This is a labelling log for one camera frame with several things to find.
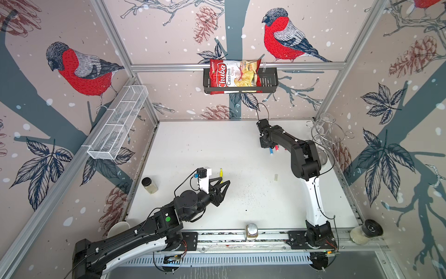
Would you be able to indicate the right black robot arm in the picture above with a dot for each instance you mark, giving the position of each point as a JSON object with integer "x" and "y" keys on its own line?
{"x": 306, "y": 165}

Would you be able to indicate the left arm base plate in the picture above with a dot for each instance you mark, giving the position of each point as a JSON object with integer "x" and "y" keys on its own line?
{"x": 184, "y": 241}

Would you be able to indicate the small jar black lid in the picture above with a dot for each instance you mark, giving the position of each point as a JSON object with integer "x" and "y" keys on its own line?
{"x": 149, "y": 185}

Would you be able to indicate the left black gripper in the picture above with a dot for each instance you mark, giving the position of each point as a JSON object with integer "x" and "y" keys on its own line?
{"x": 216, "y": 197}

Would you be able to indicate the white mesh wall shelf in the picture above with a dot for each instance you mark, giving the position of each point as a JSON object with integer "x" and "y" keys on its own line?
{"x": 113, "y": 133}

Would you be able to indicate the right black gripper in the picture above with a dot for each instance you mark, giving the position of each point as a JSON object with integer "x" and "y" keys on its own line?
{"x": 263, "y": 145}

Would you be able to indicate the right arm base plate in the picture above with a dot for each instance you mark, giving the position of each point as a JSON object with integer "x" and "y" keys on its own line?
{"x": 297, "y": 240}

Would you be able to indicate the right jar black lid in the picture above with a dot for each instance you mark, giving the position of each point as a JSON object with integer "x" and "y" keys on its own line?
{"x": 370, "y": 229}

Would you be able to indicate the red cassava chips bag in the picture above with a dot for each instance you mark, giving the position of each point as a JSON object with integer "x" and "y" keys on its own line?
{"x": 233, "y": 73}

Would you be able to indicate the chrome spiral glass holder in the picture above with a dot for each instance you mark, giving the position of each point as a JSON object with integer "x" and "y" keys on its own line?
{"x": 328, "y": 135}

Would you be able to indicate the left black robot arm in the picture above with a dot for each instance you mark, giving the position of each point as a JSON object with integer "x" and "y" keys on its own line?
{"x": 161, "y": 231}

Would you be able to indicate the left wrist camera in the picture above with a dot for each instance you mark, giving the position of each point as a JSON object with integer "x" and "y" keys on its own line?
{"x": 203, "y": 175}

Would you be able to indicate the black wire basket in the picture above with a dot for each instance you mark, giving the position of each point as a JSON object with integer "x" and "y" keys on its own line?
{"x": 268, "y": 78}

